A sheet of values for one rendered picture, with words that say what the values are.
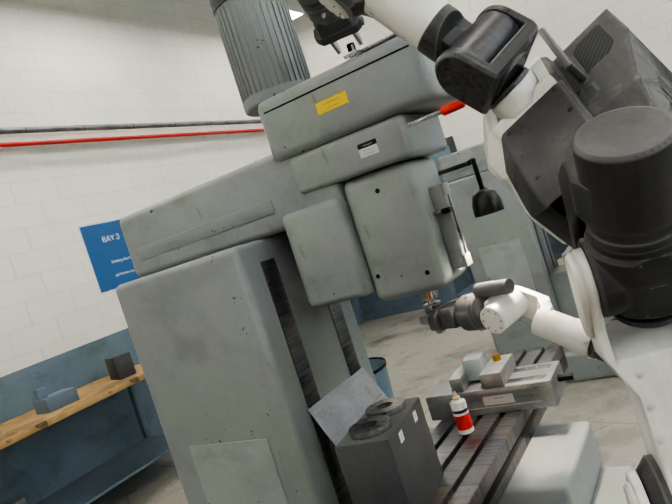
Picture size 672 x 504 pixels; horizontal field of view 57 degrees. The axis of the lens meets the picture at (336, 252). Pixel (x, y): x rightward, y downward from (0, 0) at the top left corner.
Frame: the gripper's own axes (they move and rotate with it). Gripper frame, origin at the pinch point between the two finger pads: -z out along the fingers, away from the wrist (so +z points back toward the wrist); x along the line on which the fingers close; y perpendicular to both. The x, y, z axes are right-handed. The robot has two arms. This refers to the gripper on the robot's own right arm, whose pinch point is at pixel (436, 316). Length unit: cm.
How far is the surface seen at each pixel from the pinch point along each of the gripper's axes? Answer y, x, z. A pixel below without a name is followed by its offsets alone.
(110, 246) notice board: -81, -80, -482
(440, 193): -29.4, -2.5, 12.1
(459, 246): -15.8, -2.8, 12.4
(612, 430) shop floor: 122, -179, -87
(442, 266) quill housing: -12.8, 3.6, 11.2
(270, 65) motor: -74, 14, -14
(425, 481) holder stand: 26.3, 31.8, 15.4
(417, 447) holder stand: 19.5, 30.5, 14.8
